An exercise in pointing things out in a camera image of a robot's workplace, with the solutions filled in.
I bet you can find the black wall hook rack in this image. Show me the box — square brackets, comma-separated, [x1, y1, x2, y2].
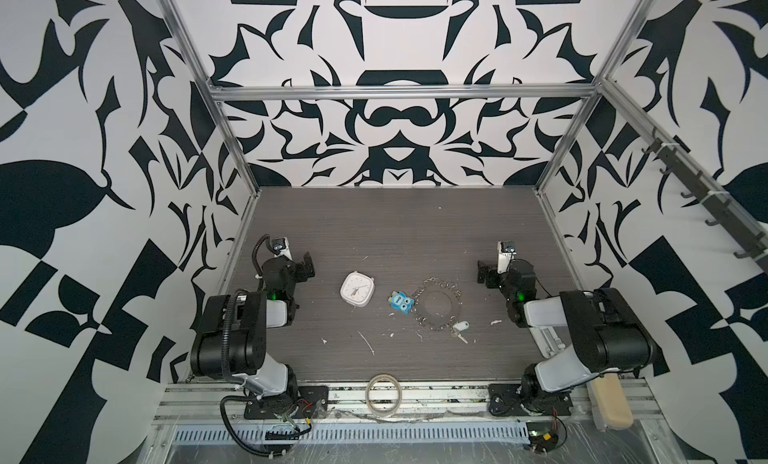
[643, 126, 767, 274]

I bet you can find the white door latch plate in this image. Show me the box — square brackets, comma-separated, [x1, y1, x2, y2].
[529, 326, 566, 359]

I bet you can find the white cable duct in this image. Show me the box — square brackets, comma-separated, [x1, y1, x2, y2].
[170, 421, 532, 446]

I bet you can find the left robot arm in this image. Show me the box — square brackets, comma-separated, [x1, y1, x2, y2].
[190, 253, 315, 414]

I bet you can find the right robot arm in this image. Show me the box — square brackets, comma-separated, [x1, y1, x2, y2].
[477, 259, 658, 417]

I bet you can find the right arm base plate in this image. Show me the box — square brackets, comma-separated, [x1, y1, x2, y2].
[488, 384, 572, 417]

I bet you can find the white square clock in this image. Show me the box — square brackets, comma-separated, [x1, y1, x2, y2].
[339, 271, 375, 307]

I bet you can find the blue owl eraser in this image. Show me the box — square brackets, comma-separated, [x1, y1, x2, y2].
[388, 291, 415, 315]

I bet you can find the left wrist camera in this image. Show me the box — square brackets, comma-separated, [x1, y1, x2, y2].
[269, 237, 292, 260]

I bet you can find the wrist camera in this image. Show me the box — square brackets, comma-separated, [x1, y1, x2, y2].
[497, 241, 516, 274]
[269, 237, 292, 260]

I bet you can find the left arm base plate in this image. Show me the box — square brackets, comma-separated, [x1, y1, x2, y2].
[244, 385, 329, 420]

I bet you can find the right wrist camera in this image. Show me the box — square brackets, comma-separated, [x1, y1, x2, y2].
[497, 241, 516, 274]

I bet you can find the clear tape roll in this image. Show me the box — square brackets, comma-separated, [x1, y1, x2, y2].
[364, 373, 403, 418]

